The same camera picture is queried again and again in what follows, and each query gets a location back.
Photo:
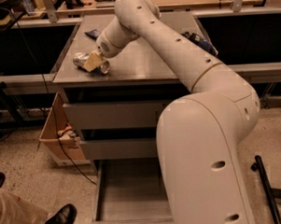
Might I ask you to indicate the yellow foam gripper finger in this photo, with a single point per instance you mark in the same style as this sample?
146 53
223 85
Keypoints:
94 60

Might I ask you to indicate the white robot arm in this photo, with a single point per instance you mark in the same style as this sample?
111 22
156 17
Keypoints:
197 135

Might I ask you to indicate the grey top drawer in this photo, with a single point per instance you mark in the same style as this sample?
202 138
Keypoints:
143 114

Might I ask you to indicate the grey drawer cabinet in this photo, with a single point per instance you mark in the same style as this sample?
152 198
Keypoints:
137 74

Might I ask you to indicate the grey middle drawer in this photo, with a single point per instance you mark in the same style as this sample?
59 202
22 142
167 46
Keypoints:
119 149

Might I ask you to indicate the grey open bottom drawer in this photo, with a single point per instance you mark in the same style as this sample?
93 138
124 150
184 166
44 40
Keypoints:
130 192

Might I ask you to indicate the small dark blue packet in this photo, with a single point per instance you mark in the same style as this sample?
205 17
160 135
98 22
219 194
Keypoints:
93 34

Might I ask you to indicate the wooden workbench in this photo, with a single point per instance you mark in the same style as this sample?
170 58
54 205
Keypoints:
92 7

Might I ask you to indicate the cardboard box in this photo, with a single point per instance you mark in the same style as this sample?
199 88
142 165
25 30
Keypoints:
59 137

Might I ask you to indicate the blue crumpled chip bag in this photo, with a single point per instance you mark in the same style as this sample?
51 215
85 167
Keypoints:
201 42

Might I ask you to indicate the black leather shoe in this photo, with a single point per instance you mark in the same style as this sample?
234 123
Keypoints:
65 215

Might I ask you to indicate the beige trouser leg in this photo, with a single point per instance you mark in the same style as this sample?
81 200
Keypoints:
15 210

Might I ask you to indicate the black metal stand leg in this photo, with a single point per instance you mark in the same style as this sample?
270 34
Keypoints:
271 193

